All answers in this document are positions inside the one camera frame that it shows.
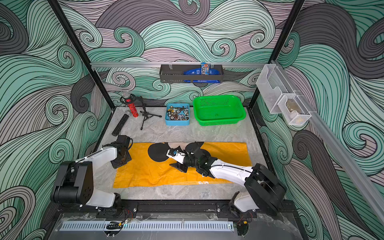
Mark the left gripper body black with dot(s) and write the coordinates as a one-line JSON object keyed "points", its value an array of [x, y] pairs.
{"points": [[122, 161]]}

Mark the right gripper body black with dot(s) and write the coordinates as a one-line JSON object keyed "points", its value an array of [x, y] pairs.
{"points": [[189, 161]]}

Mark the yellow pillowcase with print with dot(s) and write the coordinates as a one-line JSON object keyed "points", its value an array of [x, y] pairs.
{"points": [[142, 171]]}

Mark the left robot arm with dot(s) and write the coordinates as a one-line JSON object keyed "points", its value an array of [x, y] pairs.
{"points": [[74, 183]]}

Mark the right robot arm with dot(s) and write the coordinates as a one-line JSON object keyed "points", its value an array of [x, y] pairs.
{"points": [[264, 191]]}

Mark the black remote control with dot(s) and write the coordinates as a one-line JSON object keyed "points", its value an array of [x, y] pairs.
{"points": [[120, 125]]}

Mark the black mini tripod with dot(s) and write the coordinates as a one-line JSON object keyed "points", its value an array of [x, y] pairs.
{"points": [[146, 115]]}

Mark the blue tray of small parts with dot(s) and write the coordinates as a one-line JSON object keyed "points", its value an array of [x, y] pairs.
{"points": [[177, 114]]}

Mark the green plastic basket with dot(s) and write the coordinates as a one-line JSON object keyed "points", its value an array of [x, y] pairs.
{"points": [[218, 110]]}

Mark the blue package on shelf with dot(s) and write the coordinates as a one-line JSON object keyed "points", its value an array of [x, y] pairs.
{"points": [[205, 69]]}

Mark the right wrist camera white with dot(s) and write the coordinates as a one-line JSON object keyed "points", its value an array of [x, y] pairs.
{"points": [[177, 155]]}

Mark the black base frame rail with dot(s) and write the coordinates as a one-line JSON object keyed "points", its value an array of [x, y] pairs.
{"points": [[145, 208]]}

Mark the black wall shelf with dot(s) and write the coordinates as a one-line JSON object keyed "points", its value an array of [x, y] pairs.
{"points": [[175, 74]]}

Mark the aluminium rail back wall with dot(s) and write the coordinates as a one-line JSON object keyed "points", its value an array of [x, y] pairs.
{"points": [[136, 64]]}

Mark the aluminium rail wall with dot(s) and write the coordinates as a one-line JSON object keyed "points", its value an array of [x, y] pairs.
{"points": [[362, 182], [136, 64]]}

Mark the white perforated cable duct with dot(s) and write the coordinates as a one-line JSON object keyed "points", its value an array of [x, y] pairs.
{"points": [[157, 226]]}

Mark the clear plastic wall bin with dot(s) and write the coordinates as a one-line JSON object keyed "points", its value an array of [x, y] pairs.
{"points": [[273, 85]]}

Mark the small clear wall bin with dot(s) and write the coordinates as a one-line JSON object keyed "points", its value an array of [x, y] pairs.
{"points": [[293, 110]]}

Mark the aluminium rail right wall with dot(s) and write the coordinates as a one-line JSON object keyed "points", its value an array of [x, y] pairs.
{"points": [[362, 182]]}

